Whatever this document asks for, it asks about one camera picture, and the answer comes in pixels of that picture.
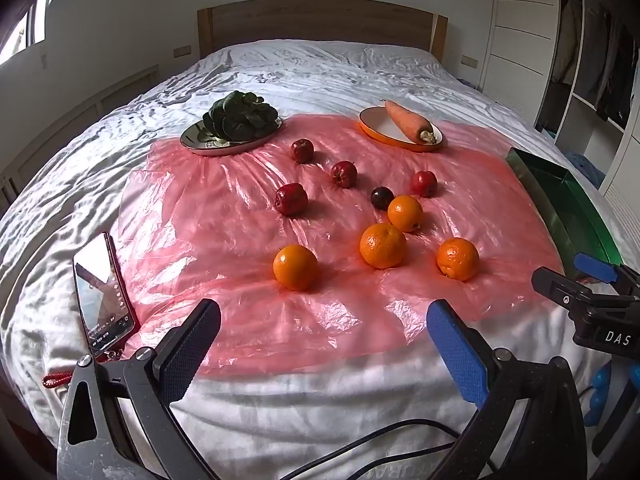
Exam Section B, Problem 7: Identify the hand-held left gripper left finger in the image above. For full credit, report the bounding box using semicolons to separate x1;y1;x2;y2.
57;299;222;480

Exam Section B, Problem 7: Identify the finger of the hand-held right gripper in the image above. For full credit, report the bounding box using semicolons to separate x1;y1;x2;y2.
531;266;608;313
574;252;640;296

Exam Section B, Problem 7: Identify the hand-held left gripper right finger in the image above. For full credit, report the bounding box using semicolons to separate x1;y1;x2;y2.
426;299;588;480

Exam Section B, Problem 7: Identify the green tray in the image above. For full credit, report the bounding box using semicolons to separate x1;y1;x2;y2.
505;147;623;281

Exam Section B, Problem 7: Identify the orange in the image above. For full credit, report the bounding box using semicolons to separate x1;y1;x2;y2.
359;223;408;270
436;237;480;282
387;195;424;233
272;244;319;292

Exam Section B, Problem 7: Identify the red apple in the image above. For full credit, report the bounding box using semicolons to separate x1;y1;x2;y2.
411;170;438;197
290;138;315;164
274;183;309;217
330;160;358;189

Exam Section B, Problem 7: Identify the dark purple plum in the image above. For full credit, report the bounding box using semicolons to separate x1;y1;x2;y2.
370;186;396;211

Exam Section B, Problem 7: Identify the blue towel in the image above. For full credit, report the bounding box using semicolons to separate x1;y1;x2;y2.
565;150;608;188

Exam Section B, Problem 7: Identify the red cased smartphone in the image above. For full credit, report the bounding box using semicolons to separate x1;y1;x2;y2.
72;231;138;358

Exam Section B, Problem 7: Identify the red plastic sheet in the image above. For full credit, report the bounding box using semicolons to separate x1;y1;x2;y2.
117;112;571;378

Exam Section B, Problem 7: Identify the hanging dark garment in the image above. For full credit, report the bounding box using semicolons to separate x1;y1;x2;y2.
590;5;638;121

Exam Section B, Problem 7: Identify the white patterned plate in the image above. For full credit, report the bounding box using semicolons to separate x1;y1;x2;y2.
180;116;283;157

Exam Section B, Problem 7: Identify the orange carrot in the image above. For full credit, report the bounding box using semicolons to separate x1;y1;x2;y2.
384;100;437;146

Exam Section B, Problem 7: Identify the orange rimmed white plate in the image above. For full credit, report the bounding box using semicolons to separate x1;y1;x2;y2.
358;106;444;153

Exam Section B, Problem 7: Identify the dark green leafy vegetable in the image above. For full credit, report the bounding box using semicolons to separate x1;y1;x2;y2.
202;91;280;142

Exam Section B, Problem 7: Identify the white wardrobe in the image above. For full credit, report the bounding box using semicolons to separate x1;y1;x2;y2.
480;0;640;196

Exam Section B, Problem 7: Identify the white bedsheet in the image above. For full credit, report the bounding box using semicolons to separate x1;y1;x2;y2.
0;40;640;480

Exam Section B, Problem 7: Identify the wooden bed headboard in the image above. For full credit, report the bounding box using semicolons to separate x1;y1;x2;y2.
197;0;448;61

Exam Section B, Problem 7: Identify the window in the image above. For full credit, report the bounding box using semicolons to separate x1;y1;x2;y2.
0;0;76;66

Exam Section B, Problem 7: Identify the black cable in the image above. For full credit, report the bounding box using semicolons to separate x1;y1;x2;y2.
280;417;501;480

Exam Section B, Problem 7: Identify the red lanyard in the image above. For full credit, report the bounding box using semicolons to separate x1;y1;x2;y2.
41;350;126;390

